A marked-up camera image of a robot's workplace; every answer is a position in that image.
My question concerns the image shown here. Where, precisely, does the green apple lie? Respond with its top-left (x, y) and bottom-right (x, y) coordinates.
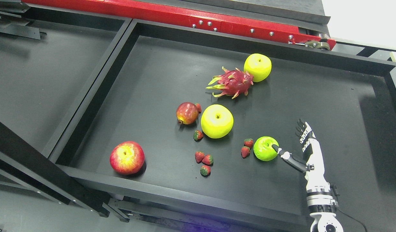
top-left (253, 136), bottom-right (279, 161)

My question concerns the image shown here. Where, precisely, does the pink dragon fruit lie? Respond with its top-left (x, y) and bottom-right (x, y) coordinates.
top-left (206, 66), bottom-right (254, 99)

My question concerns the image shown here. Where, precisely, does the small yellow apple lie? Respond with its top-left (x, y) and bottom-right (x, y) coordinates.
top-left (244, 54), bottom-right (272, 82)

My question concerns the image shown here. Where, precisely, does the red pomegranate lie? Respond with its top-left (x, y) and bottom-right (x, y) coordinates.
top-left (176, 102), bottom-right (199, 125)

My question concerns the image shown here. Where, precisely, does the strawberry below pomegranate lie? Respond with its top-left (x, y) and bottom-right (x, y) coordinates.
top-left (193, 130), bottom-right (203, 141)

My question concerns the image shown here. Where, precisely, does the strawberry green apple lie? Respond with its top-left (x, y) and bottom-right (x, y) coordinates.
top-left (240, 146), bottom-right (250, 159)
top-left (243, 138), bottom-right (254, 149)

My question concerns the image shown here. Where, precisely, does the strawberry near green apple upper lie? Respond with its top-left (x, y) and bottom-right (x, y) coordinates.
top-left (243, 138), bottom-right (254, 149)

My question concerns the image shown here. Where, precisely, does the strawberry front bottom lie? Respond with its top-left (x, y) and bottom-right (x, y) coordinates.
top-left (200, 165), bottom-right (211, 177)

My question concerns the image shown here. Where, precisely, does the red apple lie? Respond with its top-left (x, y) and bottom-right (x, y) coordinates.
top-left (109, 141), bottom-right (145, 175)

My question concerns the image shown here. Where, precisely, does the strawberry near green apple lower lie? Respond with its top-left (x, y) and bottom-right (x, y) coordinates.
top-left (240, 146), bottom-right (250, 159)

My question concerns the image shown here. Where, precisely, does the red metal beam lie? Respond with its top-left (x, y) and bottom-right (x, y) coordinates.
top-left (26, 0), bottom-right (336, 50)

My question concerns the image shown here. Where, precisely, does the large yellow apple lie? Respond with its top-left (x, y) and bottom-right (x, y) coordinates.
top-left (201, 104), bottom-right (234, 139)

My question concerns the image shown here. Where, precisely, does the black metal shelf rack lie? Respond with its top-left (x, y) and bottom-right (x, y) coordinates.
top-left (0, 4), bottom-right (396, 232)

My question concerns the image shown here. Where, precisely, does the strawberry beside pomegranate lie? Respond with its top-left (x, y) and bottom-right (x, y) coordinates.
top-left (195, 103), bottom-right (202, 113)

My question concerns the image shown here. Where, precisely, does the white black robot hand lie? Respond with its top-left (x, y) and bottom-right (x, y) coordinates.
top-left (272, 119), bottom-right (330, 191)

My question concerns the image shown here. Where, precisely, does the strawberry front right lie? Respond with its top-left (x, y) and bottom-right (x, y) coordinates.
top-left (202, 154), bottom-right (214, 166)

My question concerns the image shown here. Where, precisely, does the strawberry front left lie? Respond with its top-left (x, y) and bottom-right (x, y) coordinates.
top-left (194, 151), bottom-right (205, 163)

